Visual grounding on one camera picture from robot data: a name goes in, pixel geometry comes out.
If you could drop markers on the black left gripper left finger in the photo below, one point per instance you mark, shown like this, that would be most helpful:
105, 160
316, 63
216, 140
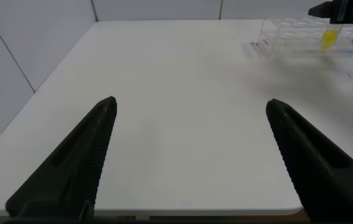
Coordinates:
74, 168

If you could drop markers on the test tube with yellow pigment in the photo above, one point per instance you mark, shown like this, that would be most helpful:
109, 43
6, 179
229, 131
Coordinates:
329, 39

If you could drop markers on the clear plastic test tube rack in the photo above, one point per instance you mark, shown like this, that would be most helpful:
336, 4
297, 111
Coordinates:
294, 34

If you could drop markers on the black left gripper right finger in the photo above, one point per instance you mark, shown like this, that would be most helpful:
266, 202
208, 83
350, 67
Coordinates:
319, 168

